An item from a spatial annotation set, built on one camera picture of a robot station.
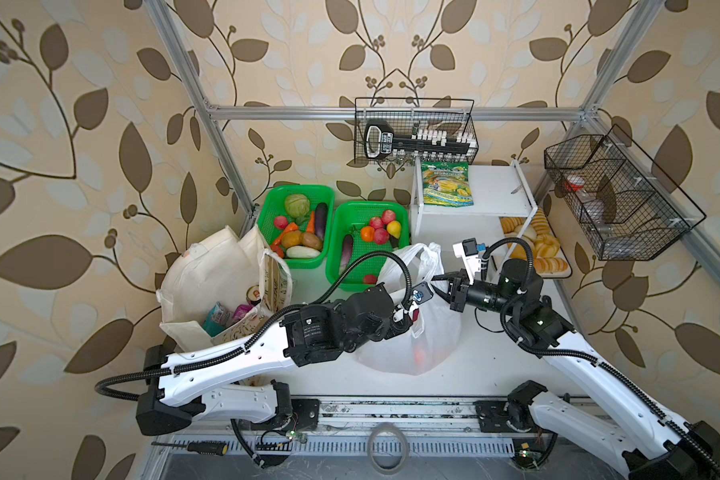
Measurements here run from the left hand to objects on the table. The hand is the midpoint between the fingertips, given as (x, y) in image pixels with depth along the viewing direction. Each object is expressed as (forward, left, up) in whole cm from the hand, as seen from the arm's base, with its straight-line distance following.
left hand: (413, 293), depth 62 cm
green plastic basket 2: (+43, +16, -30) cm, 55 cm away
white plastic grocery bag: (-2, -7, -18) cm, 20 cm away
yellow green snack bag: (+30, -10, +4) cm, 32 cm away
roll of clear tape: (-21, +6, -31) cm, 38 cm away
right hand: (+4, -3, -3) cm, 6 cm away
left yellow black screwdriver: (-26, +46, -30) cm, 61 cm away
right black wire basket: (+23, -54, +4) cm, 59 cm away
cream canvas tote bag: (+12, +50, -13) cm, 53 cm away
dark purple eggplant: (+44, +29, -27) cm, 59 cm away
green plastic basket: (+44, +39, -28) cm, 65 cm away
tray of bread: (+31, -52, -29) cm, 67 cm away
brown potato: (+34, +32, -25) cm, 53 cm away
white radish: (+30, +34, -27) cm, 53 cm away
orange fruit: (+39, +11, -27) cm, 49 cm away
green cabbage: (+49, +38, -24) cm, 67 cm away
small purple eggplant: (+32, +18, -30) cm, 47 cm away
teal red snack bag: (+2, +50, -21) cm, 54 cm away
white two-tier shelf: (+25, -24, +2) cm, 35 cm away
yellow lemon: (+39, +2, -24) cm, 46 cm away
